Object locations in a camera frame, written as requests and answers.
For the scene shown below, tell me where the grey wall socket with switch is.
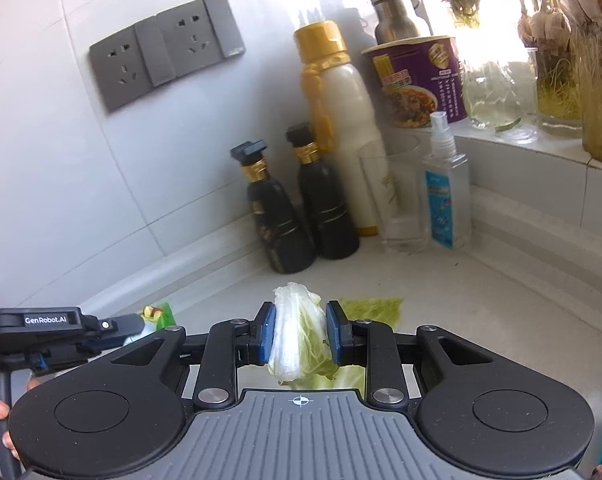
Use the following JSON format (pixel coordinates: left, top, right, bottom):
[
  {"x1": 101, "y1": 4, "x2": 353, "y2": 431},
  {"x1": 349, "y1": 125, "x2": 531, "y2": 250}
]
[
  {"x1": 88, "y1": 15, "x2": 176, "y2": 113},
  {"x1": 155, "y1": 0, "x2": 246, "y2": 81}
]

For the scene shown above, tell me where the stainless steel bottle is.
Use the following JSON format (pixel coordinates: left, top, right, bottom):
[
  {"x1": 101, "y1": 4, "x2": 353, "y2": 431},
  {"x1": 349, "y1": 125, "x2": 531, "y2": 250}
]
[{"x1": 367, "y1": 0, "x2": 429, "y2": 46}]

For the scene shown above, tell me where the dark bottle with gold neck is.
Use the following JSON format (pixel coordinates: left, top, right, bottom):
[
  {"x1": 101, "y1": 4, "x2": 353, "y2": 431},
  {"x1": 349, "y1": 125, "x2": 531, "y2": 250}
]
[
  {"x1": 285, "y1": 122, "x2": 360, "y2": 261},
  {"x1": 230, "y1": 139, "x2": 318, "y2": 275}
]

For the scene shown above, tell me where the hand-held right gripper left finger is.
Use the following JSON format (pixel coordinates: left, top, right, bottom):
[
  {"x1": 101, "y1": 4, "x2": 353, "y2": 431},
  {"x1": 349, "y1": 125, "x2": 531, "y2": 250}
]
[{"x1": 107, "y1": 300, "x2": 278, "y2": 409}]

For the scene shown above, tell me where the small glass jar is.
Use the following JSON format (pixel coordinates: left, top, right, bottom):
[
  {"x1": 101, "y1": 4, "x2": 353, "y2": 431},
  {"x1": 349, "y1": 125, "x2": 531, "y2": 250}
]
[{"x1": 528, "y1": 47, "x2": 584, "y2": 140}]

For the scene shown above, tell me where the white bottle with yellow cap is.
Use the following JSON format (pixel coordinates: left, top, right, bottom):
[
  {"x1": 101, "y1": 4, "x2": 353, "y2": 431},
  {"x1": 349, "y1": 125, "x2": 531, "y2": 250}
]
[{"x1": 293, "y1": 20, "x2": 388, "y2": 237}]

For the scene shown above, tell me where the clear drinking glass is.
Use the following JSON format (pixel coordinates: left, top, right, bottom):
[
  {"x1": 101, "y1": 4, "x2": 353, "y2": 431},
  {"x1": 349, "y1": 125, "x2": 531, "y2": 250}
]
[{"x1": 358, "y1": 135, "x2": 432, "y2": 256}]

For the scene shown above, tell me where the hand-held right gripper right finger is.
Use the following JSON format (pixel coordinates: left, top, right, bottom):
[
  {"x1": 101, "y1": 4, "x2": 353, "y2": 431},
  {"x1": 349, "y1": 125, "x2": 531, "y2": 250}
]
[{"x1": 325, "y1": 299, "x2": 498, "y2": 408}]

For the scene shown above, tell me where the green cabbage leaf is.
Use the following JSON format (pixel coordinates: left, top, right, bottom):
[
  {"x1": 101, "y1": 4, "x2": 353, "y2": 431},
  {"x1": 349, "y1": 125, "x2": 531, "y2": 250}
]
[{"x1": 338, "y1": 297, "x2": 404, "y2": 333}]

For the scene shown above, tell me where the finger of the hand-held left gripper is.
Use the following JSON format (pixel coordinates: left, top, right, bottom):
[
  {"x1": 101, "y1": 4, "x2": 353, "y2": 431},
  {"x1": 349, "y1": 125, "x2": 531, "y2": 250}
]
[
  {"x1": 83, "y1": 312, "x2": 146, "y2": 347},
  {"x1": 31, "y1": 336, "x2": 126, "y2": 374}
]

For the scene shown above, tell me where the pale napa cabbage leaf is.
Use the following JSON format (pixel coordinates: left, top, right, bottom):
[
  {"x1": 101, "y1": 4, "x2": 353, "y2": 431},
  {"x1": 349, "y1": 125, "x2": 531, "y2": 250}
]
[{"x1": 268, "y1": 282, "x2": 339, "y2": 387}]

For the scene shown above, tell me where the green snack wrapper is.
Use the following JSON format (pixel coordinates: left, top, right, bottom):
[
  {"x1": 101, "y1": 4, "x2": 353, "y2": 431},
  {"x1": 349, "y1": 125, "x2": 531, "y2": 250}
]
[{"x1": 140, "y1": 302, "x2": 177, "y2": 332}]

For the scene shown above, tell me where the clear spray bottle blue label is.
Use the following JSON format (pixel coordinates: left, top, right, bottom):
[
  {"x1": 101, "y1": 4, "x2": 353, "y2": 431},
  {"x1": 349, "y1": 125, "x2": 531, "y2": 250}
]
[{"x1": 421, "y1": 111, "x2": 473, "y2": 250}]

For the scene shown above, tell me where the purple instant noodle cup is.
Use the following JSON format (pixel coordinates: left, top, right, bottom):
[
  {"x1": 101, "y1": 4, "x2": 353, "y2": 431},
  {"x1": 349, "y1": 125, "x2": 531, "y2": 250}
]
[{"x1": 360, "y1": 35, "x2": 469, "y2": 128}]

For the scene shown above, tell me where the tall glass jar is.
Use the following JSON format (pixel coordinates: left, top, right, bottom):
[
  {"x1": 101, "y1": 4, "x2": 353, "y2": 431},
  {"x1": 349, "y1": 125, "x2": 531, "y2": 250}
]
[{"x1": 571, "y1": 22, "x2": 602, "y2": 168}]

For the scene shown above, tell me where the glass vase with water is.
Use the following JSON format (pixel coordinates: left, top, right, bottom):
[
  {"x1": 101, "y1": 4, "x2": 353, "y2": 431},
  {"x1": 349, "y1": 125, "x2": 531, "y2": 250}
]
[{"x1": 448, "y1": 0, "x2": 540, "y2": 145}]

